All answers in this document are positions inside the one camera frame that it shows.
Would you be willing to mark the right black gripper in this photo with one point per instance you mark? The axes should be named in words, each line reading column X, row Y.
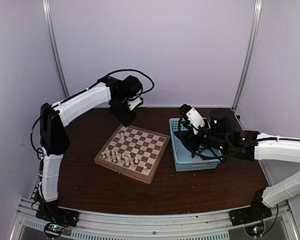
column 189, row 137

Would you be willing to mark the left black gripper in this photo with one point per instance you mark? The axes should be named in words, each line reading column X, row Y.
column 127, row 120

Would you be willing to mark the white rook chess piece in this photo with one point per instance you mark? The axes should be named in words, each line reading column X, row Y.
column 107, row 150

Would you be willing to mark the white queen chess piece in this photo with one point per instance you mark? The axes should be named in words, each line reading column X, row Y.
column 127, row 163

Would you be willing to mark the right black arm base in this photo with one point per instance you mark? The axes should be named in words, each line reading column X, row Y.
column 257, row 211

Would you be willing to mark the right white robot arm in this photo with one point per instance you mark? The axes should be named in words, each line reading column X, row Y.
column 269, row 150

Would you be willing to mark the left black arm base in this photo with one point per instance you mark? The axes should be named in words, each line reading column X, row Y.
column 51, row 212

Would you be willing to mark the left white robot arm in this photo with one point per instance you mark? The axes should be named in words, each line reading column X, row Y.
column 54, row 141

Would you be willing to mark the wooden folding chess board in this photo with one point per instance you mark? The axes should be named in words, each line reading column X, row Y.
column 146, row 145

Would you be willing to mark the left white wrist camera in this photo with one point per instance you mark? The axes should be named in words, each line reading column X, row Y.
column 132, row 104

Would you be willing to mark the front aluminium rail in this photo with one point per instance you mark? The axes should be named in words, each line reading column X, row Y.
column 213, row 225

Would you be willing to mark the left aluminium frame post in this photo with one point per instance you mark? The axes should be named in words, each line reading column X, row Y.
column 46, row 4

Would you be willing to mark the aluminium frame post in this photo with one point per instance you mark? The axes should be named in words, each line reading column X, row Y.
column 46, row 4
column 253, row 35

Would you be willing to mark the right aluminium frame post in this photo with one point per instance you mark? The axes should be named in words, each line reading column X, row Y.
column 253, row 35

